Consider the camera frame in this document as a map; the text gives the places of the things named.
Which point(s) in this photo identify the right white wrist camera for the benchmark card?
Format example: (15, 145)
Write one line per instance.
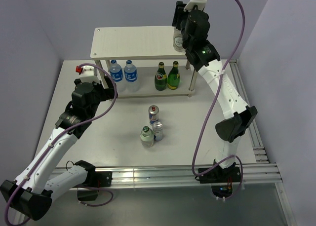
(195, 4)

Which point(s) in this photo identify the energy drink can silver top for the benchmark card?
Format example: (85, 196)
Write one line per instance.
(158, 131)

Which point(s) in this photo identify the clear soda water bottle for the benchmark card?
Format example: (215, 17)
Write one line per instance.
(177, 40)
(147, 136)

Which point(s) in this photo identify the left blue-label water bottle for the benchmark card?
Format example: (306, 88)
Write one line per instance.
(116, 73)

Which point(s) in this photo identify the green Perrier bottle red label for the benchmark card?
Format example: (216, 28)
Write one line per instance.
(160, 78)

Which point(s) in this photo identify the blue-label water bottle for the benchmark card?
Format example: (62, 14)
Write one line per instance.
(116, 73)
(131, 76)

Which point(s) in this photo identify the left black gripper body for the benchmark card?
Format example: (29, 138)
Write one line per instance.
(100, 95)

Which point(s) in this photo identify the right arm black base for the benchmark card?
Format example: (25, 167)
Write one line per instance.
(222, 181)

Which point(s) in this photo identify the energy drink can red tab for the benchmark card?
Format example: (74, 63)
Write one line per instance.
(153, 114)

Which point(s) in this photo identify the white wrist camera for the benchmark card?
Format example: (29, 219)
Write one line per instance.
(195, 4)
(87, 74)

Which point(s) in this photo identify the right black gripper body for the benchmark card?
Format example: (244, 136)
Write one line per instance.
(185, 42)

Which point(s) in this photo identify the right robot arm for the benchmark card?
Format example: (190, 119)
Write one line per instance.
(238, 115)

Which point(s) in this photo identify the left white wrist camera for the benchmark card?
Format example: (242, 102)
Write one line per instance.
(87, 74)

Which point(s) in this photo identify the right blue-label water bottle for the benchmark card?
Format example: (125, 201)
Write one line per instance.
(131, 76)

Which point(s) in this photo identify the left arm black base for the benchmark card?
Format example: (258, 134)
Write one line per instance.
(101, 179)

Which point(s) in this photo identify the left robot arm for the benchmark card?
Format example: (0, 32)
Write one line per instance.
(32, 192)

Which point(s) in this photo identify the green Perrier bottle yellow label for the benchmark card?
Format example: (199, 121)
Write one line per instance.
(173, 79)

